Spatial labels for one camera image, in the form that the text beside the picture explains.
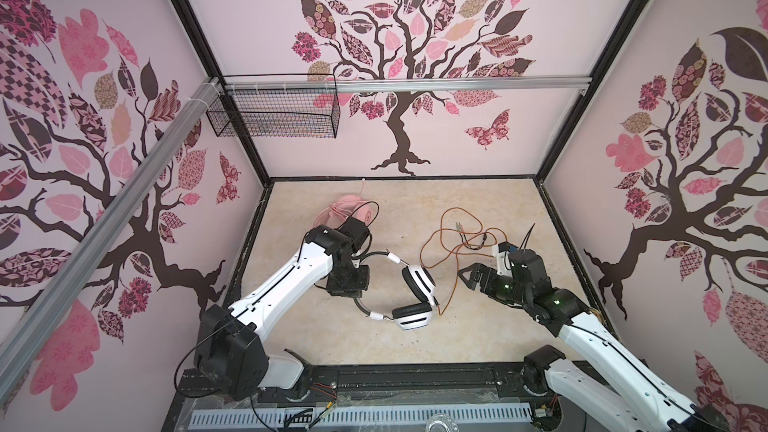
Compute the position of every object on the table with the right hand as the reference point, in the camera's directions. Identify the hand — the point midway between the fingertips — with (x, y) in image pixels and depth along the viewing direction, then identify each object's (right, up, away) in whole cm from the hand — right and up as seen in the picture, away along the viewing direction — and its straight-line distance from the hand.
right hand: (469, 274), depth 78 cm
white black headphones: (-17, -7, -12) cm, 22 cm away
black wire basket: (-69, +57, +43) cm, 99 cm away
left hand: (-30, -5, -3) cm, 30 cm away
